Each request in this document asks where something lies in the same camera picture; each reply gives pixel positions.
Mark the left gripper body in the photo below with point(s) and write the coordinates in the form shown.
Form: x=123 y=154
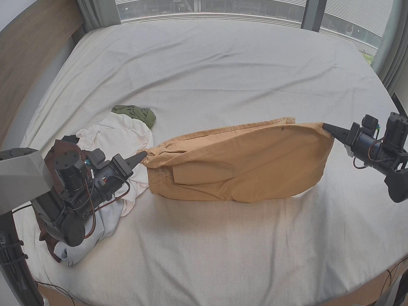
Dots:
x=113 y=177

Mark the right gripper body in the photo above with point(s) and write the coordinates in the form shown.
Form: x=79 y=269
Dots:
x=366 y=148

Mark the tan shorts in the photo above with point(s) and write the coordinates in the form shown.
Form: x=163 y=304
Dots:
x=255 y=164

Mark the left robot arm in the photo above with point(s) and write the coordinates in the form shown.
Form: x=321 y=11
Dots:
x=22 y=177

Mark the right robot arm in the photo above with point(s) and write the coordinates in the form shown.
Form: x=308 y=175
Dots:
x=398 y=183

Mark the bed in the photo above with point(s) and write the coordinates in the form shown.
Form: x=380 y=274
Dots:
x=223 y=75

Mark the cream garment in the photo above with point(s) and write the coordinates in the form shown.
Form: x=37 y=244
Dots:
x=121 y=132

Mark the black garment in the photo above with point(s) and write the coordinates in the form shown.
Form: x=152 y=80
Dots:
x=69 y=138

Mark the green garment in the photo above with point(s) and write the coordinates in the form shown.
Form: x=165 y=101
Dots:
x=140 y=113

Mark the brown garment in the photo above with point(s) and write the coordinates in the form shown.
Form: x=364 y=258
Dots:
x=47 y=244

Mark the grey-green curtain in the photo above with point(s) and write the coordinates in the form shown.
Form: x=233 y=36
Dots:
x=395 y=43
x=92 y=2

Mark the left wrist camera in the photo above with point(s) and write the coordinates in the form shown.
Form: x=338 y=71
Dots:
x=96 y=158

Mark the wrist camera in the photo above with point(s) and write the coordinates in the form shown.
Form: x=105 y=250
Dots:
x=96 y=158
x=369 y=123

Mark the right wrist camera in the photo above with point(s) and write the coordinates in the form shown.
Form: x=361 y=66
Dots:
x=369 y=123

